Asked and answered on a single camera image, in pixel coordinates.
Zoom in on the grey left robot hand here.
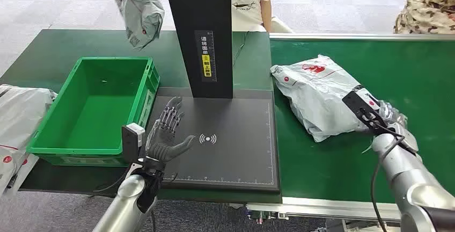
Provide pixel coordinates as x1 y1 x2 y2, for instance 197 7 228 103
144 96 197 164

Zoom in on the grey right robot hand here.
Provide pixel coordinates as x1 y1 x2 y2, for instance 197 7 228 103
377 99 409 132

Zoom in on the grey plastic mailer package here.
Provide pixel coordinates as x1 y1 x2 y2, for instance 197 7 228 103
0 144 40 197
270 54 383 143
0 84 57 160
106 0 165 50

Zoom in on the black inbound scanning machine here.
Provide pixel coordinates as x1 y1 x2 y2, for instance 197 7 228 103
145 0 281 193

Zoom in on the green plastic crate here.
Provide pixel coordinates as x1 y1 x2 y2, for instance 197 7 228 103
26 56 160 168

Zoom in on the black yellow ruler label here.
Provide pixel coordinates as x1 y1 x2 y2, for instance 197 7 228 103
194 30 217 82

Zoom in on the person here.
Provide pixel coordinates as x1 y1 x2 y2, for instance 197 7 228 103
362 0 455 35
152 0 294 34

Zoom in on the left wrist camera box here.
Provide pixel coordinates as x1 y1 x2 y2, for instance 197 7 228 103
121 122 146 163

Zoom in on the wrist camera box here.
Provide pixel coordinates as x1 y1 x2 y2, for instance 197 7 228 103
121 122 146 163
342 89 390 132

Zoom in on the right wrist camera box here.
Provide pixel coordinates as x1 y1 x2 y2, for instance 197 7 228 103
342 89 390 132

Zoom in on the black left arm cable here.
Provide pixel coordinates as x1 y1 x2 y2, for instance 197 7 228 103
91 166 133 194

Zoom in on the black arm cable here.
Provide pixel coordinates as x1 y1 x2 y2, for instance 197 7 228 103
369 116 406 232
91 166 133 194

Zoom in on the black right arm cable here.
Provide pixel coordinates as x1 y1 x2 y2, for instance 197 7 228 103
369 116 406 232

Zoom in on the thin black table cable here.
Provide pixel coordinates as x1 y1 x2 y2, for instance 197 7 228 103
232 31 249 69

